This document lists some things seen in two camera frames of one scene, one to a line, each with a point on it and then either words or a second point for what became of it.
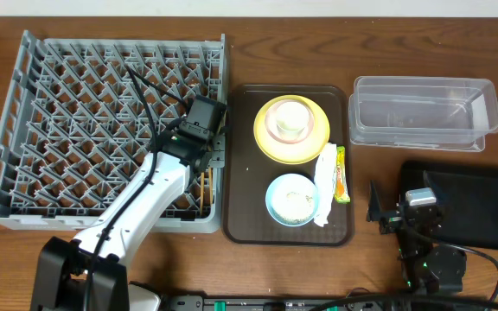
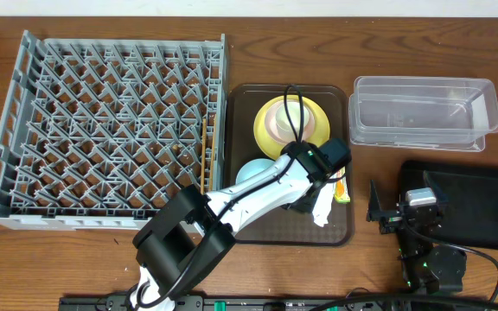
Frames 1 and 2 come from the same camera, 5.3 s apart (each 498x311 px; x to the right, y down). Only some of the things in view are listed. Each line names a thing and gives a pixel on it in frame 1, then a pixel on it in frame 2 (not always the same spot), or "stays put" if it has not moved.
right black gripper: [374, 206] stays put
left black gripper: [218, 151] → [303, 204]
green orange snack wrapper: [341, 193] stays put
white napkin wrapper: [324, 182] stays put
